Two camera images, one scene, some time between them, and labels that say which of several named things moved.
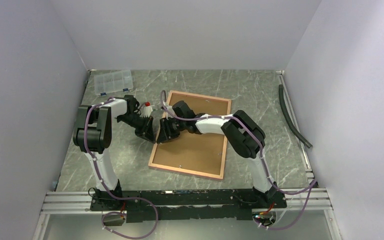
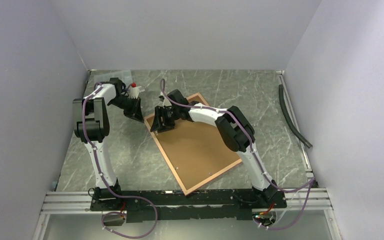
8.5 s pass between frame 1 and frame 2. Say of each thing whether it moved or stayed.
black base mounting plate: stayed
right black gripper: moved
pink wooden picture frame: moved
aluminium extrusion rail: stayed
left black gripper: moved
